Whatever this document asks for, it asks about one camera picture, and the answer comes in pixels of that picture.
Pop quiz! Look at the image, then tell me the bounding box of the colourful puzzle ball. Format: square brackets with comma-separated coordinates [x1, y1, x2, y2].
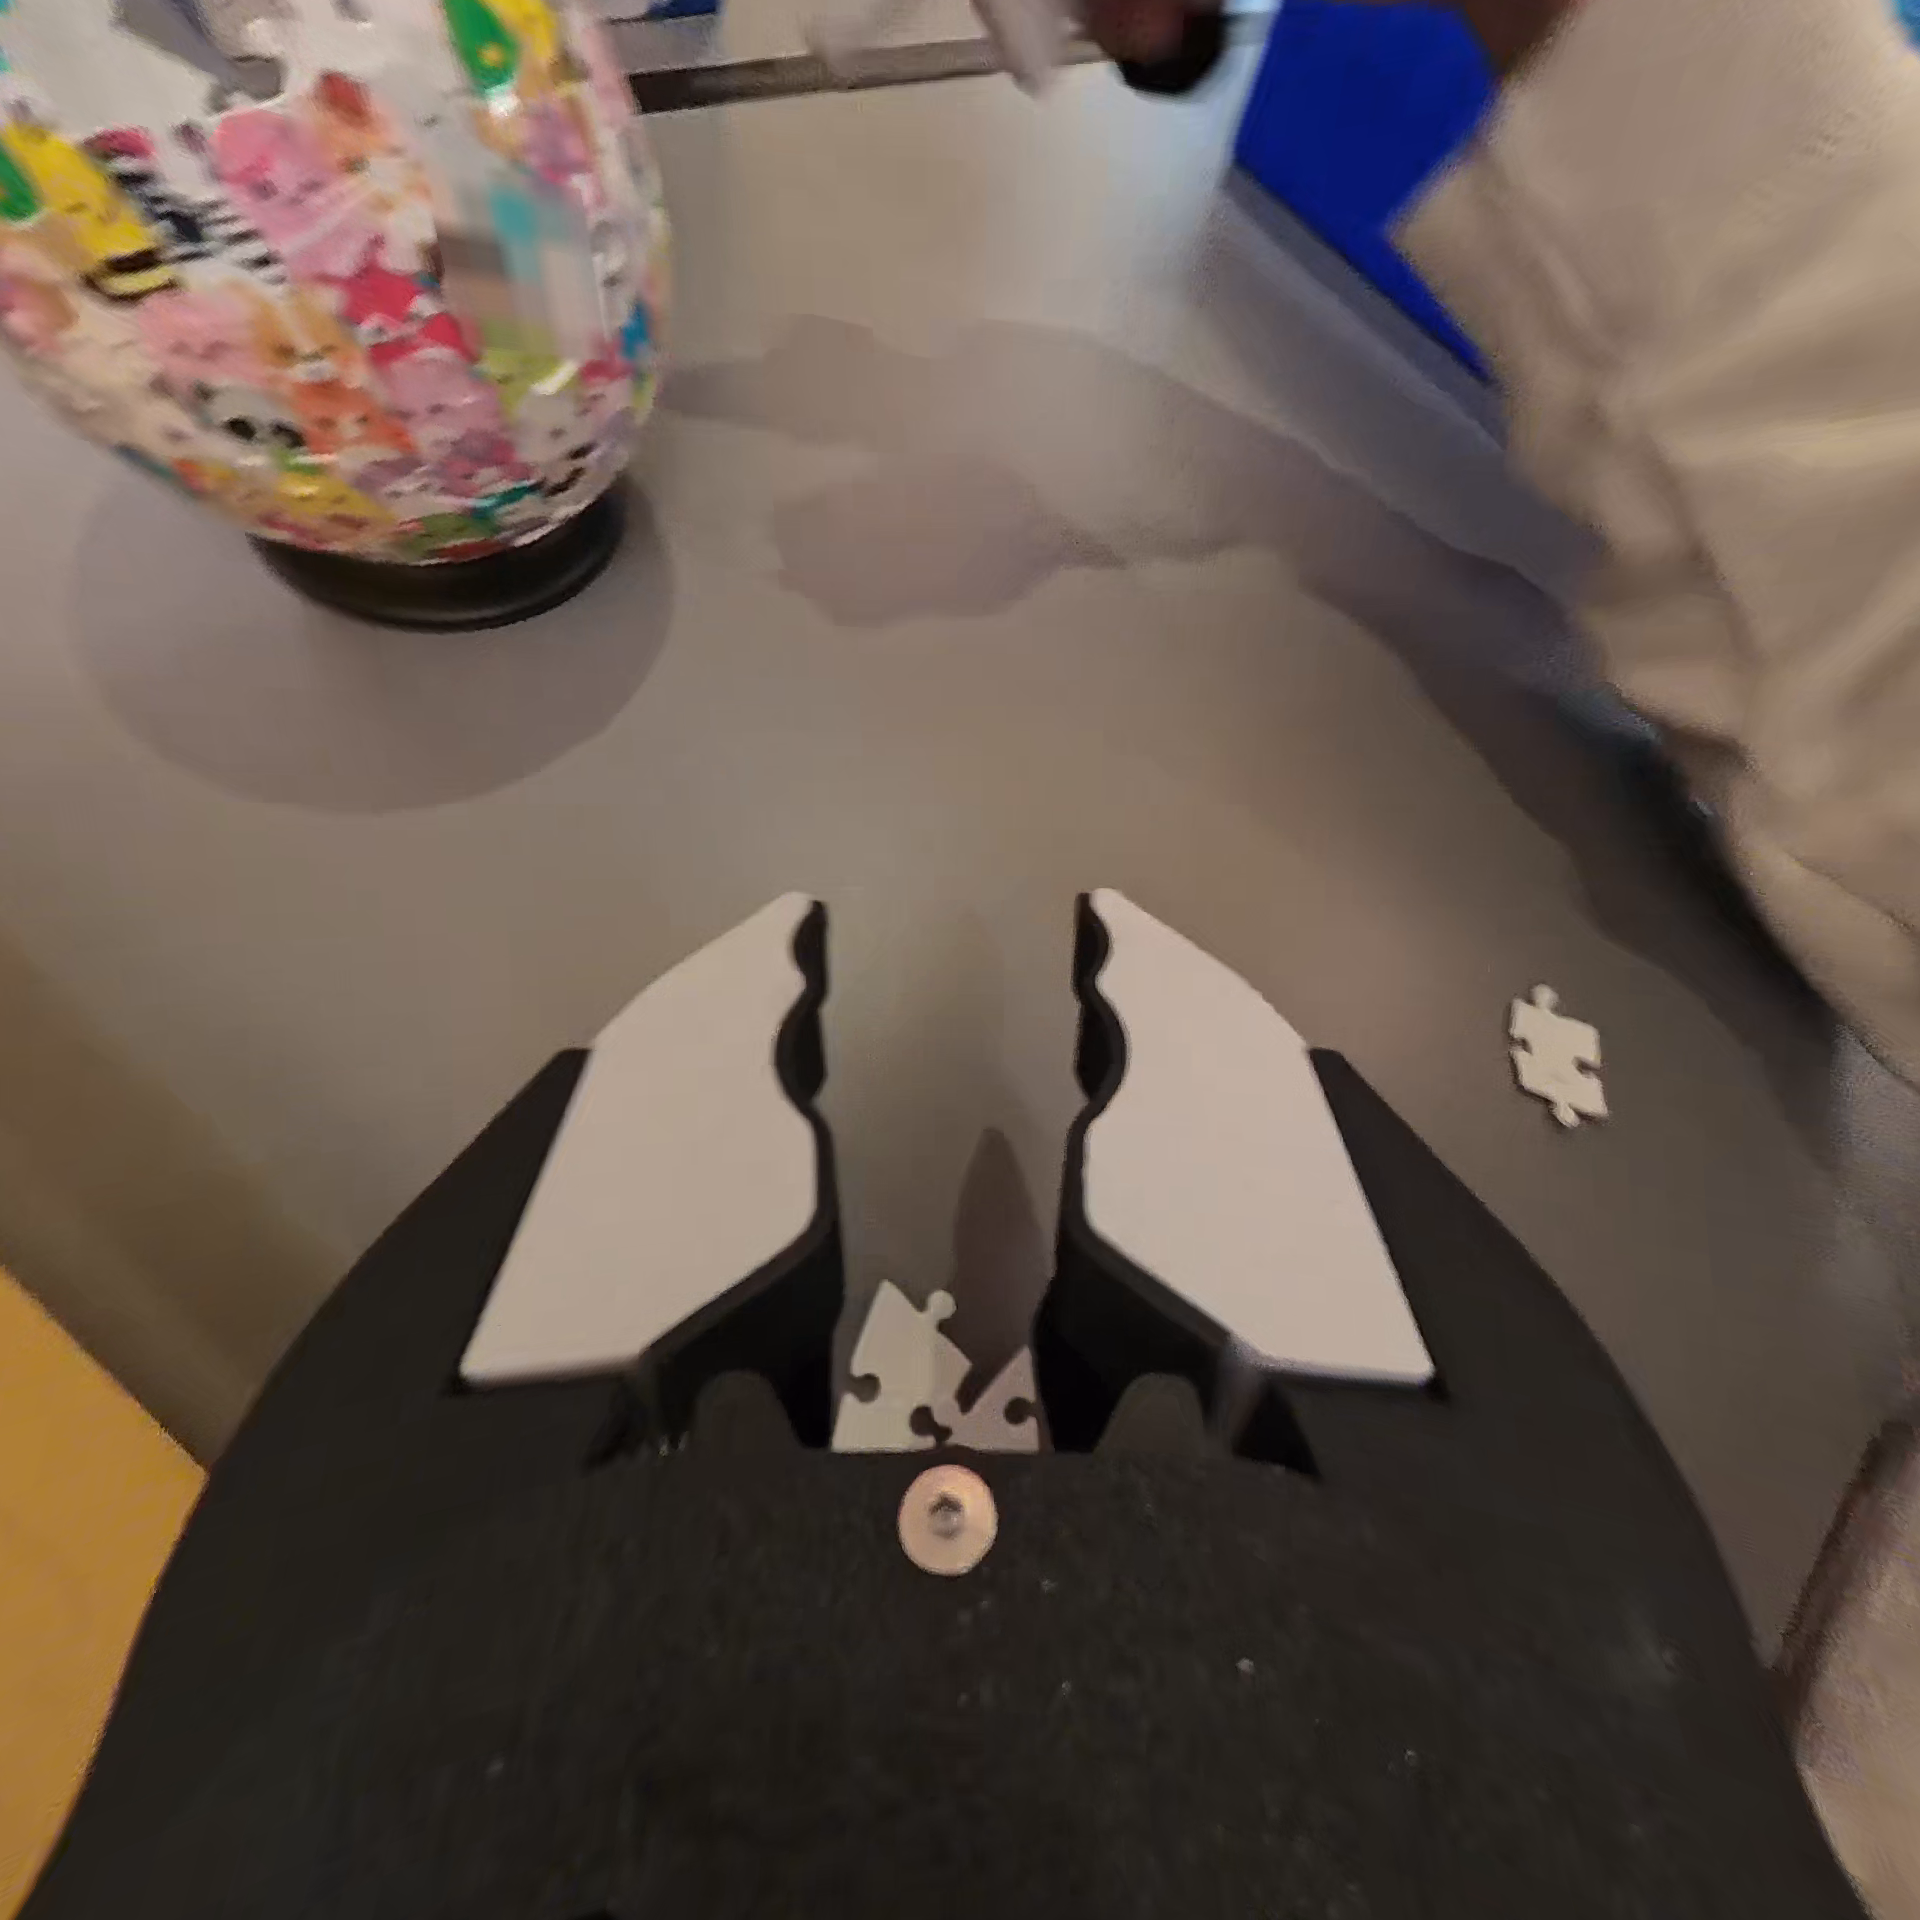
[0, 0, 667, 567]

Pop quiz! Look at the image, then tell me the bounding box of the blue plastic bin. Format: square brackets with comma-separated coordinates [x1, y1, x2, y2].
[1232, 0, 1502, 377]

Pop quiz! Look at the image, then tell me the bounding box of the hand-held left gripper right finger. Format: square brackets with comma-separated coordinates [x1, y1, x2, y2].
[1036, 890, 1436, 1397]

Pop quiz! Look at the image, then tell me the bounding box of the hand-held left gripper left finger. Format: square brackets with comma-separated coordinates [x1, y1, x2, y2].
[457, 892, 841, 1397]

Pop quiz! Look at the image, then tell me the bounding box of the person's right hand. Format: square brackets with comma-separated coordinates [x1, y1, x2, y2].
[1081, 0, 1578, 91]

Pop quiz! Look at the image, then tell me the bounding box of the yellow plastic bin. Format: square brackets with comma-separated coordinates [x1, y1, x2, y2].
[0, 1263, 205, 1920]

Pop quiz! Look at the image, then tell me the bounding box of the beige hoodie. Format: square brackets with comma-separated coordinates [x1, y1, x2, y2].
[1772, 1410, 1920, 1920]

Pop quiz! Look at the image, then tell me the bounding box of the person's right forearm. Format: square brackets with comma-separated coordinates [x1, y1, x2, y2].
[1397, 0, 1920, 1082]

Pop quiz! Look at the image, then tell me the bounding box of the black ball stand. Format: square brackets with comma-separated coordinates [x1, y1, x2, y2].
[257, 480, 634, 634]

